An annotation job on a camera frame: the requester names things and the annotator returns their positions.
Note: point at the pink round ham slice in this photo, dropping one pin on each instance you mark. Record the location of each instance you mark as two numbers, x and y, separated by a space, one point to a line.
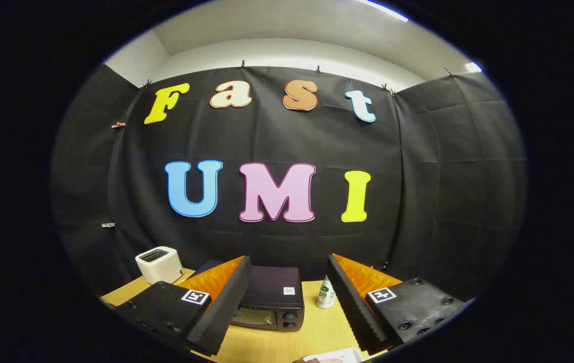
330 360

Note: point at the black toaster oven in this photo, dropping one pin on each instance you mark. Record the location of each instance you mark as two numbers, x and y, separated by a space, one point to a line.
272 290

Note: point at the white square plate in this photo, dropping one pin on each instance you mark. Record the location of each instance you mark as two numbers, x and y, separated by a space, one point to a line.
352 354

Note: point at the white bottle with green label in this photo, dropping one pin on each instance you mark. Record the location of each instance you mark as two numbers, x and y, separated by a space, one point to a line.
325 297

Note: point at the ceiling light panel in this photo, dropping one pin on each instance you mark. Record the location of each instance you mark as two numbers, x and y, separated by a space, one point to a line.
473 66

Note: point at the white bread toaster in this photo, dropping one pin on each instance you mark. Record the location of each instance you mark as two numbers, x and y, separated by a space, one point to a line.
158 264

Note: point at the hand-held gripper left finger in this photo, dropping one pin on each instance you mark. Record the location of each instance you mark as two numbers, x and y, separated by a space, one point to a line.
226 302

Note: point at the ceiling light strip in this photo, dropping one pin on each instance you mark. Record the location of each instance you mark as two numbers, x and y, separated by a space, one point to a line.
383 9

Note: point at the red clip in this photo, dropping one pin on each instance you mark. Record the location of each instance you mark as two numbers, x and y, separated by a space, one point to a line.
118 124

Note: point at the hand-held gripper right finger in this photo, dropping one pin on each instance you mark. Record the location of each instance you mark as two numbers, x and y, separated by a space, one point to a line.
352 307

